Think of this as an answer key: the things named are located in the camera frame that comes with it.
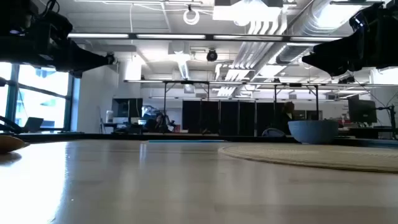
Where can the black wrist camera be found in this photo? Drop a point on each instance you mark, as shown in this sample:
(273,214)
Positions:
(46,23)
(367,17)

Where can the open laptop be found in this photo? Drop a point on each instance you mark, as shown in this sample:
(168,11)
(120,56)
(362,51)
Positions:
(33,124)

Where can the person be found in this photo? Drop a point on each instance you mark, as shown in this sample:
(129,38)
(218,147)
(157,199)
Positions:
(287,115)
(157,123)

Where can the round woven straw placemat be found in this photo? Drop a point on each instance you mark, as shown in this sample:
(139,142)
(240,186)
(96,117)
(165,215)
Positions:
(311,155)

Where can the dark office chair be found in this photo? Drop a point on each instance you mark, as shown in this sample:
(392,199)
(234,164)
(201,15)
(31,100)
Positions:
(273,132)

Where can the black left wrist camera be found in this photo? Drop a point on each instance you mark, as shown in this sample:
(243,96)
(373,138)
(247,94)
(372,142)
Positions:
(46,23)

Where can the black overhead camera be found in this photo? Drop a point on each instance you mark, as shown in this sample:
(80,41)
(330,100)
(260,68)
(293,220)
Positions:
(211,56)

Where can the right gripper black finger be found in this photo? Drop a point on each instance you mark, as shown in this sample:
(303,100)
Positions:
(335,56)
(337,73)

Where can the gold metal spoon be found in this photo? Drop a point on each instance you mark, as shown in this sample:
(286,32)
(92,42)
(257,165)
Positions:
(11,143)

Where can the blue bowl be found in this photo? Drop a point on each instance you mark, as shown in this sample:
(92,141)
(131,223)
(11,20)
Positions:
(313,132)

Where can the black background workstation frame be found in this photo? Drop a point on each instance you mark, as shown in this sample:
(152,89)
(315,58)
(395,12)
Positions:
(186,82)

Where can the black partition screen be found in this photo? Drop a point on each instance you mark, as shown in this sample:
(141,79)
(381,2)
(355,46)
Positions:
(230,118)

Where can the black computer monitor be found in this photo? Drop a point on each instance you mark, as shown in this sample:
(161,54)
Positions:
(124,107)
(362,110)

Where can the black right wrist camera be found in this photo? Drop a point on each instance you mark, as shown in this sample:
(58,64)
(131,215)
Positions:
(367,17)

